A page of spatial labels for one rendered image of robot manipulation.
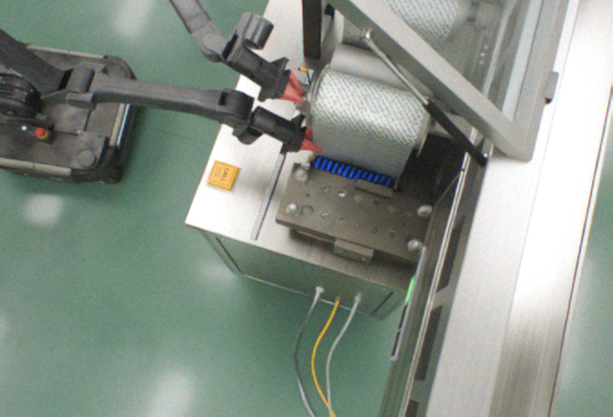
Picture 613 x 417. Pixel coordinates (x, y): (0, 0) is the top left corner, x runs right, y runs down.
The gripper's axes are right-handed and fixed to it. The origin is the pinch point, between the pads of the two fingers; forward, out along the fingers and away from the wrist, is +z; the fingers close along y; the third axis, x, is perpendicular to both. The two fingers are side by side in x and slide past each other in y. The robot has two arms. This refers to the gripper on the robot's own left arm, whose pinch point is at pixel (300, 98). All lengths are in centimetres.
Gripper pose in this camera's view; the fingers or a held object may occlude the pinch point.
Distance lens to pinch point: 144.8
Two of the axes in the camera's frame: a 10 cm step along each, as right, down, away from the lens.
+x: 6.2, -0.4, -7.8
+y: -2.8, 9.2, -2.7
